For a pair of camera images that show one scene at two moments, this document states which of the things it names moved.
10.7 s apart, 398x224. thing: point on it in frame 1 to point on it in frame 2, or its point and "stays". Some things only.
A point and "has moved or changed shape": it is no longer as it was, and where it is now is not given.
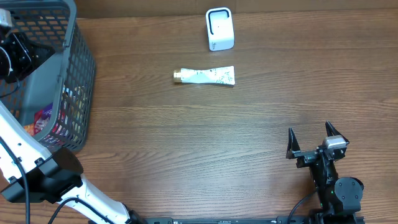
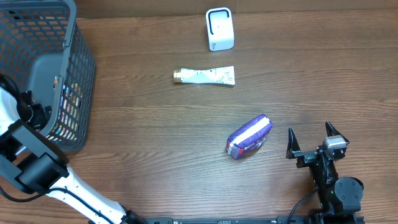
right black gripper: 305,156 stays
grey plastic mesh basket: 63,71 stays
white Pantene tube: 221,75 stays
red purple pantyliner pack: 40,118 has moved or changed shape
